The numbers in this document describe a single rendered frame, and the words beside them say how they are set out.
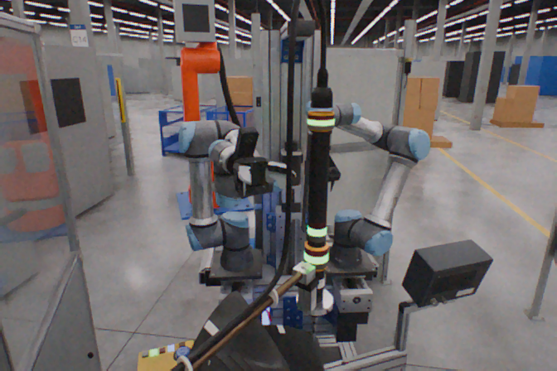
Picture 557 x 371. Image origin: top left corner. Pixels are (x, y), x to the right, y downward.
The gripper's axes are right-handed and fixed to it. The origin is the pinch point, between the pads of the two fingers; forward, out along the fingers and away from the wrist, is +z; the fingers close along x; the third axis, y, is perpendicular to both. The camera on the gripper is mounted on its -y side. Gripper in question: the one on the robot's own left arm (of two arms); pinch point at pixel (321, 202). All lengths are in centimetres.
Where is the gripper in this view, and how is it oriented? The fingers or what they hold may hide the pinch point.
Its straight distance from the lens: 122.5
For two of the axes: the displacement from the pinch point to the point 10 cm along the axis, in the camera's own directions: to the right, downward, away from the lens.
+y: -3.1, -2.7, 9.1
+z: 0.0, 9.6, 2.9
